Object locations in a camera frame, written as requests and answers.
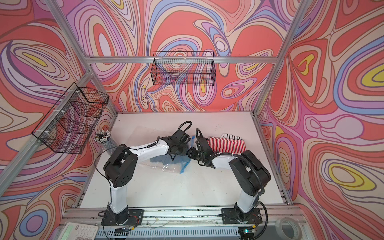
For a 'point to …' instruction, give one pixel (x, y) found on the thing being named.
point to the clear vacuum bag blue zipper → (141, 135)
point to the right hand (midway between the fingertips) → (189, 156)
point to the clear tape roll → (288, 228)
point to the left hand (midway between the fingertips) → (187, 151)
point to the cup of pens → (103, 136)
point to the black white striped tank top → (229, 136)
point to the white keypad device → (75, 231)
